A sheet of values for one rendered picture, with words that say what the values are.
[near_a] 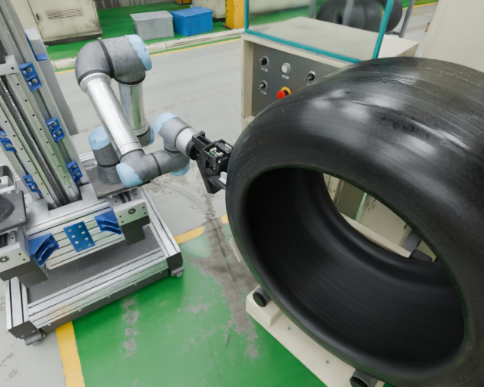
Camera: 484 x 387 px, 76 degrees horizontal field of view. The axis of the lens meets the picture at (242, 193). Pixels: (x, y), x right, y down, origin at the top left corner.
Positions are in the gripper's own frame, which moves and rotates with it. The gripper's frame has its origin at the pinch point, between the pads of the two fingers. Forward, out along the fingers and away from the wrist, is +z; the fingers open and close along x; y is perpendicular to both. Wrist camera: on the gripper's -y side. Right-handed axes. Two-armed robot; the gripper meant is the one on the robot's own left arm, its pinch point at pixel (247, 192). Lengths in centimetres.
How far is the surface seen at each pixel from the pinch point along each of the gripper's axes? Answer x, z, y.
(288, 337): -10.0, 28.1, -26.2
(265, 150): -12.0, 11.4, 27.6
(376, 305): 6.2, 39.5, -12.9
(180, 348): -20, -12, -112
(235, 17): 392, -384, -136
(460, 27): 25, 21, 41
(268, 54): 57, -43, 5
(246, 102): 54, -50, -18
